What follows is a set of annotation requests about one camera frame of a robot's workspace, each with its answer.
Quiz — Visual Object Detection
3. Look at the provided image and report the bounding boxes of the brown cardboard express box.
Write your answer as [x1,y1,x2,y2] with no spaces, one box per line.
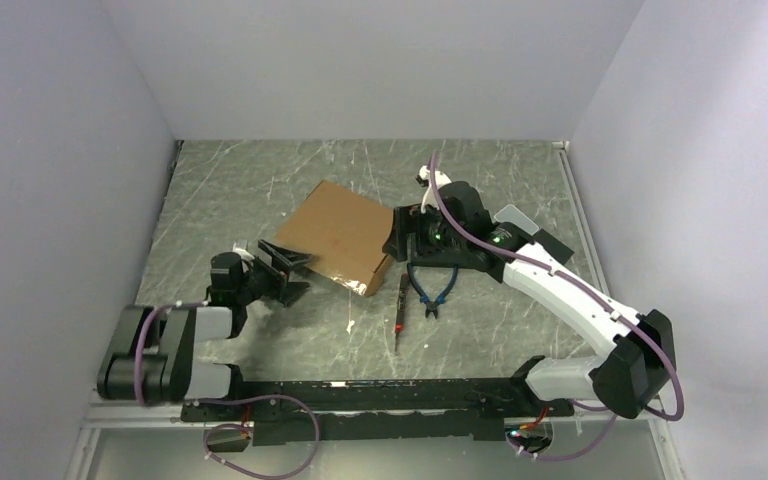
[274,180,393,297]

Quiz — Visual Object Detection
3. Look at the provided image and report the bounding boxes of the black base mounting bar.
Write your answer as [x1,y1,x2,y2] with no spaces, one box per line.
[181,377,574,446]

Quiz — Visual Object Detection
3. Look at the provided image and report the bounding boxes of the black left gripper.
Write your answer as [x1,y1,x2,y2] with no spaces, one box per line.
[237,239,315,306]

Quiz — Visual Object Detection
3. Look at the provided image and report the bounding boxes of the blue handled pliers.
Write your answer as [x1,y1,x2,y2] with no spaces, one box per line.
[406,262,460,321]

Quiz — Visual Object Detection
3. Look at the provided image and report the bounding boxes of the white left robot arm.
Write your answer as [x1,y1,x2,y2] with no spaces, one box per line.
[95,240,314,420]

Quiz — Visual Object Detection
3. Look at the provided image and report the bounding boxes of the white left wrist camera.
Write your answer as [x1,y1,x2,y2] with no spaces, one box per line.
[232,240,255,264]

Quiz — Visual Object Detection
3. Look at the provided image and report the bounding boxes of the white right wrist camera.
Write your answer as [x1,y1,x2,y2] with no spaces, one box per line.
[416,166,452,214]

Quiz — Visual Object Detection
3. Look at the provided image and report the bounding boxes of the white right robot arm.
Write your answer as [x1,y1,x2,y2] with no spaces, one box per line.
[383,181,676,419]

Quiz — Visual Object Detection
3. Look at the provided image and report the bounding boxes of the small grey white box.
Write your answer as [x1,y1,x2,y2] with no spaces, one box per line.
[493,204,540,236]

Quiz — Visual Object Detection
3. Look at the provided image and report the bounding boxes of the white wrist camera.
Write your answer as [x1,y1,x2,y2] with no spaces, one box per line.
[416,166,452,214]
[232,240,255,264]

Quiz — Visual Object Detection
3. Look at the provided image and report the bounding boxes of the red utility knife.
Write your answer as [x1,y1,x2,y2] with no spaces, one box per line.
[394,273,411,352]

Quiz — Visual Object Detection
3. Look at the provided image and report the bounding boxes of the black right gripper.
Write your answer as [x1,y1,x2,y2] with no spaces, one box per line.
[383,202,468,262]

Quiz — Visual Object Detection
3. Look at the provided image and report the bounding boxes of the aluminium rail frame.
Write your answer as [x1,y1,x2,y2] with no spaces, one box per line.
[96,157,685,464]

